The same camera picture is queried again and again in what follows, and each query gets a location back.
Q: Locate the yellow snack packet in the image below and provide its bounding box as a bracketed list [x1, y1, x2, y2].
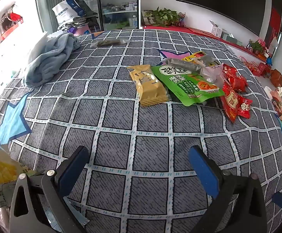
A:
[182, 51, 222, 67]

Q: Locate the grey checked bedsheet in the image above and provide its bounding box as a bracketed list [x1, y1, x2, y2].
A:
[0, 29, 282, 233]

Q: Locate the glass door cabinet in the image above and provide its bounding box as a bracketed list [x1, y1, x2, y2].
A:
[63, 0, 140, 32]

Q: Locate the green snack packet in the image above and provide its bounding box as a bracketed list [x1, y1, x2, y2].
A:
[151, 64, 225, 107]

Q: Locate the long red snack packet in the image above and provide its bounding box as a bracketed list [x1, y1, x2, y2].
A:
[219, 82, 240, 123]

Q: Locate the light blue blanket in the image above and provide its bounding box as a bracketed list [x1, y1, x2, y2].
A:
[22, 32, 81, 87]

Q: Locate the gold snack packet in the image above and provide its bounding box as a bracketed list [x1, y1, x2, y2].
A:
[127, 64, 170, 108]

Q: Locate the framed picture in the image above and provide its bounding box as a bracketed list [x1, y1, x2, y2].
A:
[141, 10, 156, 26]

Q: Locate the large black screen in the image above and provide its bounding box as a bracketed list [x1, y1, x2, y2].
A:
[176, 0, 267, 36]

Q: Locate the red gift bag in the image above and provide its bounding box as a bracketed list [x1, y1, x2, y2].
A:
[240, 55, 271, 77]

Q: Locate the green potted plant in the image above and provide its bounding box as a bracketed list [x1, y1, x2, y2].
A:
[151, 6, 181, 28]

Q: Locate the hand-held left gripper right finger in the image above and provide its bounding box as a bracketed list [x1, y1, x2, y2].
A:
[188, 146, 268, 233]

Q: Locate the green flat box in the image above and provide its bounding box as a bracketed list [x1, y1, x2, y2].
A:
[222, 32, 243, 46]

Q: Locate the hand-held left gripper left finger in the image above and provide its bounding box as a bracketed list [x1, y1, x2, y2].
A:
[9, 146, 89, 233]

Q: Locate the pile of folded clothes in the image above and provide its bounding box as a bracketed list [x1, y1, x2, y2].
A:
[57, 16, 101, 34]

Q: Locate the red window decoration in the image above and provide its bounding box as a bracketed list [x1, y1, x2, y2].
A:
[10, 12, 23, 23]

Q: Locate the red wall hanging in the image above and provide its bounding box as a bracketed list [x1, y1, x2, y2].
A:
[264, 7, 282, 47]

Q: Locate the red flower pot plant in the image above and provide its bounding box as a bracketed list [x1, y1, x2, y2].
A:
[247, 38, 267, 54]

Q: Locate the small red snack packet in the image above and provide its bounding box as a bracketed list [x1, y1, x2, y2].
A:
[228, 75, 248, 93]
[222, 63, 239, 78]
[237, 96, 253, 119]

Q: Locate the clear grey snack packet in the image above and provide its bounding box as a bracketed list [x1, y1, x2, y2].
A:
[200, 64, 227, 88]

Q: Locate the dark snack in clear wrapper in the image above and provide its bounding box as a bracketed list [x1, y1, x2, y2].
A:
[165, 54, 214, 75]

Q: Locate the orange bag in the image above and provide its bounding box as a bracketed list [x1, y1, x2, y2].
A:
[270, 69, 282, 88]

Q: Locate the white sack with blue print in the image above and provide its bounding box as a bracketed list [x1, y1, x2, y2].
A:
[52, 0, 87, 26]

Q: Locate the long dark snack packet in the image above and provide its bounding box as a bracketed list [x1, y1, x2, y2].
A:
[90, 38, 130, 49]

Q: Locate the white open box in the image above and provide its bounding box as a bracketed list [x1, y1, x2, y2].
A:
[209, 20, 229, 38]

